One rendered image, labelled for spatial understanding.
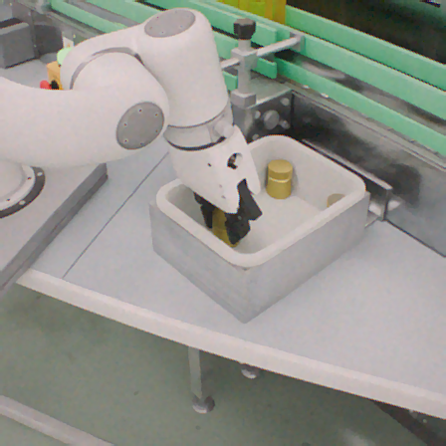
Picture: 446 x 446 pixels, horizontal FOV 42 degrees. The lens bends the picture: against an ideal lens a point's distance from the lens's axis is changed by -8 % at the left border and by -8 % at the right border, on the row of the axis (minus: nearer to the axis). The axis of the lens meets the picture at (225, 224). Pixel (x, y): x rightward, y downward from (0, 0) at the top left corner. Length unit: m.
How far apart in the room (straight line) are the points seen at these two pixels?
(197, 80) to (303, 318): 0.31
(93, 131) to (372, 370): 0.39
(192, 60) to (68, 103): 0.14
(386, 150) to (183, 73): 0.34
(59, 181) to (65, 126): 0.41
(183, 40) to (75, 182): 0.38
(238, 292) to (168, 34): 0.29
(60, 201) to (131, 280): 0.16
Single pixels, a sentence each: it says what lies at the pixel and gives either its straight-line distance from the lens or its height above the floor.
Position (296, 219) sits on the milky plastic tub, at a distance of 0.82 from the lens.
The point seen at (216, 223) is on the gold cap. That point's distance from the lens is 0.75.
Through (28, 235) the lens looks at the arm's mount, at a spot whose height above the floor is 0.79.
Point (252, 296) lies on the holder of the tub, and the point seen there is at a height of 0.79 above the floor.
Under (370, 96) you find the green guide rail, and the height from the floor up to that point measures 0.92.
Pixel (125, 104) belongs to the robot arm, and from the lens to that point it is 0.50.
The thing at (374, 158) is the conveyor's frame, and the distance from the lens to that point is 0.84.
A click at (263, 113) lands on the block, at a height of 0.86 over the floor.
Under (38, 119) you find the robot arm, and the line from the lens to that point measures 0.49.
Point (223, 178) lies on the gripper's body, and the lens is 0.65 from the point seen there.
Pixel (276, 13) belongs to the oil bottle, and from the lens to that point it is 0.97.
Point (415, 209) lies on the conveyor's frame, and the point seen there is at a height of 0.80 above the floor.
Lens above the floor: 1.28
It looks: 39 degrees down
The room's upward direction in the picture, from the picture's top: straight up
